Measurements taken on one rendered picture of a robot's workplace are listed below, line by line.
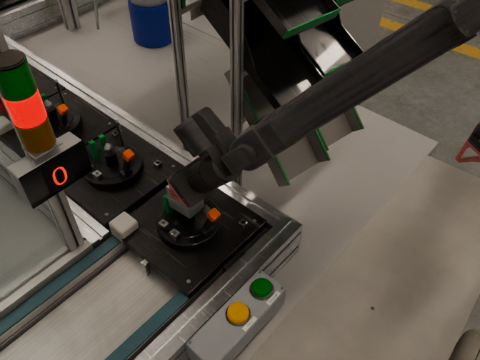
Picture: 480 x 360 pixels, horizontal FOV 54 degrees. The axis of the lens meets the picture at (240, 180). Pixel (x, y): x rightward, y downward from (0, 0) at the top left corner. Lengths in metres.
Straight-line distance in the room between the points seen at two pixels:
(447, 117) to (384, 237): 1.98
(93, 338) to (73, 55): 1.13
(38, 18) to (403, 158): 1.41
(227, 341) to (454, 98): 2.64
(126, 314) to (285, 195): 0.51
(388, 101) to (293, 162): 2.06
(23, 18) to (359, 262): 1.48
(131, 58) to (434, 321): 1.28
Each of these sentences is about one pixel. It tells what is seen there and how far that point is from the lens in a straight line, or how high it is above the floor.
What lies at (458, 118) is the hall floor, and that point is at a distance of 3.12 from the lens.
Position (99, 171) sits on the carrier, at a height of 1.00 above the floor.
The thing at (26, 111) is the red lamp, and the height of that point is 1.34.
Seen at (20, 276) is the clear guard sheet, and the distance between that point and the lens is 1.02.
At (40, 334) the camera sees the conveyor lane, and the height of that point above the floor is 0.92.
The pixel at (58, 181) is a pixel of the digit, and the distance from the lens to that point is 0.85.
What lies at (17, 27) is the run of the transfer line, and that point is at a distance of 1.99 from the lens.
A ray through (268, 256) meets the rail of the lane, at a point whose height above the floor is 0.96.
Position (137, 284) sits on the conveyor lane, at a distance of 1.02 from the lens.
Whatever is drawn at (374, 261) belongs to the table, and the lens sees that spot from 1.14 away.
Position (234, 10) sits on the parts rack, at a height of 1.37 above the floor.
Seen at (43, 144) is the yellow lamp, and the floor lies 1.27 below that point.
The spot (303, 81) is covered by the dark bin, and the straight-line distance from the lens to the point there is 1.01.
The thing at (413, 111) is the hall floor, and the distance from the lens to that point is 3.08.
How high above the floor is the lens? 1.77
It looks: 46 degrees down
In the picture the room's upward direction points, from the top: 1 degrees clockwise
